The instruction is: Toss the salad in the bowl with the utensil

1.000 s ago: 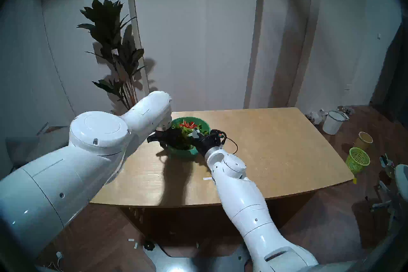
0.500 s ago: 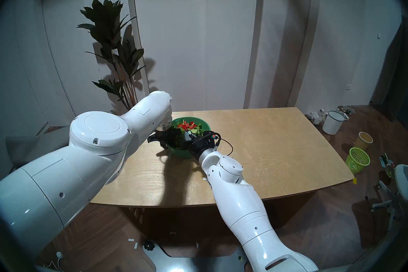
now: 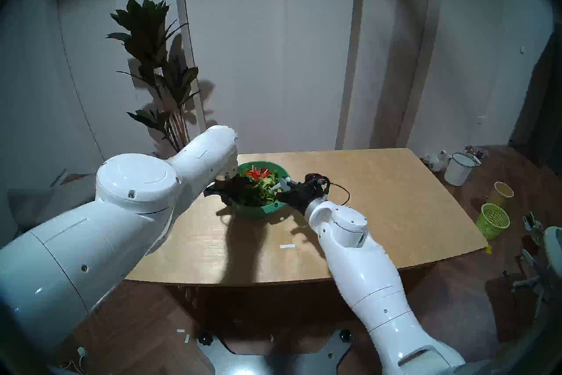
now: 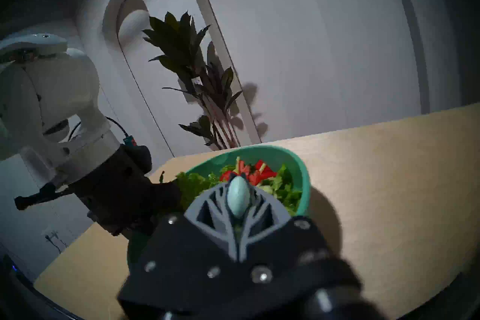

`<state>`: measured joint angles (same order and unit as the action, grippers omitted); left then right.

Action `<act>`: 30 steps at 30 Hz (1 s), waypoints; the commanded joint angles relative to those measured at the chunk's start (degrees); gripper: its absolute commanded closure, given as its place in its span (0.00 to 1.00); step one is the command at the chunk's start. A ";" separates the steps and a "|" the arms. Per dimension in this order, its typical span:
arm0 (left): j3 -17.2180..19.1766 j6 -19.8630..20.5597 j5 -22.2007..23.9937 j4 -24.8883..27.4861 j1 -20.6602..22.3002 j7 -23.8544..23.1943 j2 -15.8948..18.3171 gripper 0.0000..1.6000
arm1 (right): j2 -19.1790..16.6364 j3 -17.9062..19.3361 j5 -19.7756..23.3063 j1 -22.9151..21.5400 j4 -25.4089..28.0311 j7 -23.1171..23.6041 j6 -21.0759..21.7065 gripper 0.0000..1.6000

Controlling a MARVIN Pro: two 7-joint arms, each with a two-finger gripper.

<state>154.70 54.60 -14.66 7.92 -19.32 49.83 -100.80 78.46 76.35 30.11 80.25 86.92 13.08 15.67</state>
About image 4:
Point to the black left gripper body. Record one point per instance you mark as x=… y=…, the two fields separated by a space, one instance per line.
x=120 y=191

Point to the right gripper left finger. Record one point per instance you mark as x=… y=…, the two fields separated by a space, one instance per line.
x=187 y=255

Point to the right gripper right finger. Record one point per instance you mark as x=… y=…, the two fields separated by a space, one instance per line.
x=288 y=248

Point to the pale teal spoon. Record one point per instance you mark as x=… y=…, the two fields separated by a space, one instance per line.
x=238 y=195

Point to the green salad bowl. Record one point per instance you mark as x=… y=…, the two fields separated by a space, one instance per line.
x=296 y=173

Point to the chopped lettuce tomato cucumber salad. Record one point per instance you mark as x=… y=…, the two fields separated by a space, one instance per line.
x=262 y=175

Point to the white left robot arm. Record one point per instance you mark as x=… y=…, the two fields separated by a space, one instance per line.
x=56 y=90

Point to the white plant tag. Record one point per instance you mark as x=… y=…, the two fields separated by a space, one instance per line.
x=196 y=83

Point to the tall dark green potted plant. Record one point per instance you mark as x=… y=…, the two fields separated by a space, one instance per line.
x=183 y=45

